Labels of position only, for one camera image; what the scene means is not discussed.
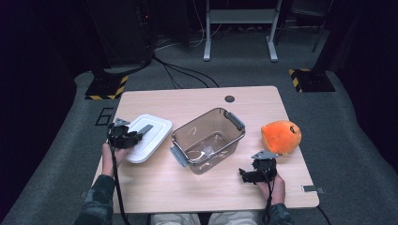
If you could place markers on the clear grey storage box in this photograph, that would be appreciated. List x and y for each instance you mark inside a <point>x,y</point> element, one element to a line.
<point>206,140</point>

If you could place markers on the orange plush toy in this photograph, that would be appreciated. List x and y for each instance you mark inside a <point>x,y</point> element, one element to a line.
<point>280,137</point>

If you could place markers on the person's left hand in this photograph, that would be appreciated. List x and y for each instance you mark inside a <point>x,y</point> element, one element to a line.
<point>109,159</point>

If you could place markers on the white metal stand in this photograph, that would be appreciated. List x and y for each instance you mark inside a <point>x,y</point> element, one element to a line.
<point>241,15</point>

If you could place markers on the person's right leg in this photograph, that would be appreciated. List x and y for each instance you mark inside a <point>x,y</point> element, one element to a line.
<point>234,218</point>

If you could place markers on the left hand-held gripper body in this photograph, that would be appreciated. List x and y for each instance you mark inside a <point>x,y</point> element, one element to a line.
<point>120,136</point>

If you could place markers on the dark cabinet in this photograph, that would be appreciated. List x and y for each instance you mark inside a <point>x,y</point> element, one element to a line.
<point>128,31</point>

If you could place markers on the black striped stand base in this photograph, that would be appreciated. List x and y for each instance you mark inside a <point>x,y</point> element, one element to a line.
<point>106,87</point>
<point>313,81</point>

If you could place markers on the person's left leg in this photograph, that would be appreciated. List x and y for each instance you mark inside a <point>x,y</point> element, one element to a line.
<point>175,219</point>

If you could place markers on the person's right hand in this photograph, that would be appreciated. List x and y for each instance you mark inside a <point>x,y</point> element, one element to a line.
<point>277,192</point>

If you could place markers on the person's leg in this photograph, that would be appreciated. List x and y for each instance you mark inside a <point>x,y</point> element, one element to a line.
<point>234,218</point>
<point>175,219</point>

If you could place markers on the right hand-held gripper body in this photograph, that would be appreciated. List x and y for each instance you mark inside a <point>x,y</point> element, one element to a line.
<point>266,168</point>

